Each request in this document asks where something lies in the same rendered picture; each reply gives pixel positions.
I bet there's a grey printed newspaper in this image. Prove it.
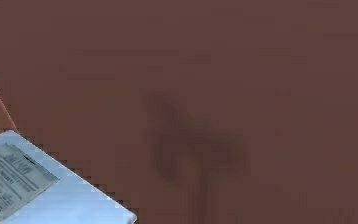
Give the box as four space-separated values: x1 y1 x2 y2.
0 142 60 224

